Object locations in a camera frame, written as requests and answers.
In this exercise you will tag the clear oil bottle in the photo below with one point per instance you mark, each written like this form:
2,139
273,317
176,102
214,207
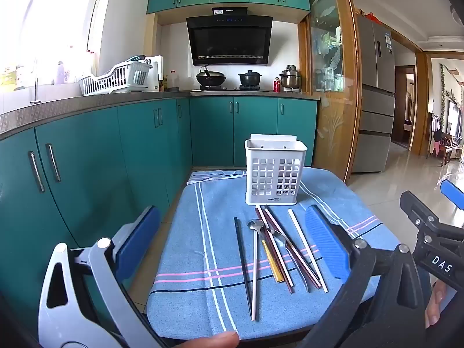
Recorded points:
174,81

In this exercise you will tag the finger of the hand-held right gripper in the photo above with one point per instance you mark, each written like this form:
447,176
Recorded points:
453,194
417,208

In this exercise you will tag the green hanging vine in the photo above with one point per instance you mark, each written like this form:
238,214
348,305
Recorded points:
443,94

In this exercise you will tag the gas stove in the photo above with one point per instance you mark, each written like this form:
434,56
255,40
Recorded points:
232,89

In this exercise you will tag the kitchen window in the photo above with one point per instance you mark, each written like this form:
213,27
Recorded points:
43,18

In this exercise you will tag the wooden framed glass door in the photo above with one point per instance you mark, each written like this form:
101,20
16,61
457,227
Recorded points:
326,61

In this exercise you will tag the red bottle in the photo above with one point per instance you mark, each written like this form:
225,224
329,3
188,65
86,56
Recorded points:
277,86

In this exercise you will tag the blue striped cloth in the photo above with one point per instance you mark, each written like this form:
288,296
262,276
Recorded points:
203,246

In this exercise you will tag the black range hood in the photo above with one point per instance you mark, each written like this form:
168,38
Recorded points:
230,40

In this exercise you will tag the grey kitchen countertop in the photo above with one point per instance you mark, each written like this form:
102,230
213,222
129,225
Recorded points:
90,103

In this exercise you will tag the black wok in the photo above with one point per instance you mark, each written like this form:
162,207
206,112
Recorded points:
211,78

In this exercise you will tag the metal faucet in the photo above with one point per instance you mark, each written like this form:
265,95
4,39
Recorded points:
35,87

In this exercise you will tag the white dish rack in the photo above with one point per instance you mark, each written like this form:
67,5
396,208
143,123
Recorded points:
116,79

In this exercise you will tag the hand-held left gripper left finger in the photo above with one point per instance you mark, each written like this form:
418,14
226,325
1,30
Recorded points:
139,239

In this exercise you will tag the silver refrigerator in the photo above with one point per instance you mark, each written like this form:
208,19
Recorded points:
375,98

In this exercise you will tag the person's right hand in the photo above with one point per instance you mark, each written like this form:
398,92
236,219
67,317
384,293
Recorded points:
435,304

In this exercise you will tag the white cutting board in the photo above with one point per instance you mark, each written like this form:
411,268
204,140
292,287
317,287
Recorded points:
157,72

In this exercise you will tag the yellow box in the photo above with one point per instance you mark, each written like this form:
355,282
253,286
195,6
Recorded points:
7,78

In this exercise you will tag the dark red white chopstick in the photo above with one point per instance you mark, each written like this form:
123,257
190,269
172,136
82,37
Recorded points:
276,221
263,221

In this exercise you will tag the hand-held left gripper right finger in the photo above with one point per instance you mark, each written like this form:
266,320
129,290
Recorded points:
326,243

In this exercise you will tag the stainless steel pot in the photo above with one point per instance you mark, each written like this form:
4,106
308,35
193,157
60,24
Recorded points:
290,79

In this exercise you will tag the wooden chair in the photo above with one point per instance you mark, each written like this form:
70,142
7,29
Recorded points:
446,148

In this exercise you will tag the black chopstick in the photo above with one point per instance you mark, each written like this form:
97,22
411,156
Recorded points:
242,261

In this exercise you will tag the person's left hand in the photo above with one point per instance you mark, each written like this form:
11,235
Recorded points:
214,340

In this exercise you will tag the black cooking pot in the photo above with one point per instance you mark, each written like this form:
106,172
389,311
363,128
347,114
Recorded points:
250,79

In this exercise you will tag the dark sauce bottles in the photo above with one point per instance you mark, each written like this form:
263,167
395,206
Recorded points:
163,85

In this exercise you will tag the white plastic utensil holder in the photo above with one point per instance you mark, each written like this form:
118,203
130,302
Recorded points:
275,174

